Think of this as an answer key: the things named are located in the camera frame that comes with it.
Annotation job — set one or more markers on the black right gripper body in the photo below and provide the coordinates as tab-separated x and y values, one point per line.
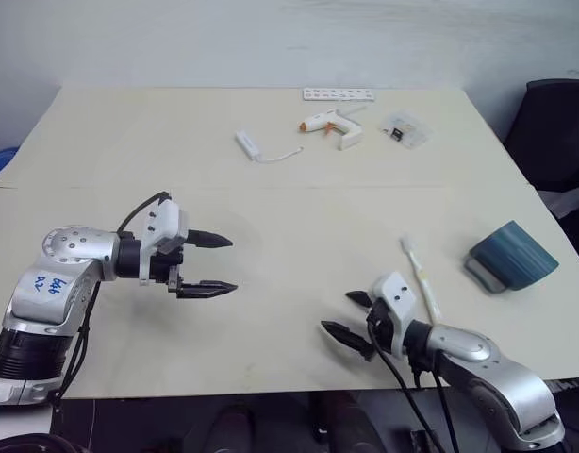
381	325

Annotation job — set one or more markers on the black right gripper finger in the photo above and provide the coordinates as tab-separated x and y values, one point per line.
361	298
348	338

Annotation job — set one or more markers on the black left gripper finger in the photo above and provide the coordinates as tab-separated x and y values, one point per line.
207	289
209	239

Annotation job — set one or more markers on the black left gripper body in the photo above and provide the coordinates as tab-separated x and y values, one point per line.
164	266

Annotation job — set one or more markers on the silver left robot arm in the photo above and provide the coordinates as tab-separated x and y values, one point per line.
65	278

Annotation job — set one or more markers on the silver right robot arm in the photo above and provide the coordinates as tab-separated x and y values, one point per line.
497	382

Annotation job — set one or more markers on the white toothbrush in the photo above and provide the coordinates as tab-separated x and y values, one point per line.
424	283

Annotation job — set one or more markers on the teal ribbed cup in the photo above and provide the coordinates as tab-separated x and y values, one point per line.
516	257

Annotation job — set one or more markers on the white orange glue gun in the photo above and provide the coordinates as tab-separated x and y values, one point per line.
339	126

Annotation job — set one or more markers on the clear bag of small parts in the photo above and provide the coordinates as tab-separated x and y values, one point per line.
406	129

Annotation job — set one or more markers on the black chair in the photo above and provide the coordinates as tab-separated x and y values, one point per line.
553	137

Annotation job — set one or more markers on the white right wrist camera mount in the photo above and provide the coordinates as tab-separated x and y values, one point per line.
395	295

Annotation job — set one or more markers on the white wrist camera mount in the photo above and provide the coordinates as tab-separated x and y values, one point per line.
167	222
395	295

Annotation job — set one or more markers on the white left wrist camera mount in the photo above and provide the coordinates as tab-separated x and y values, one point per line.
167	222

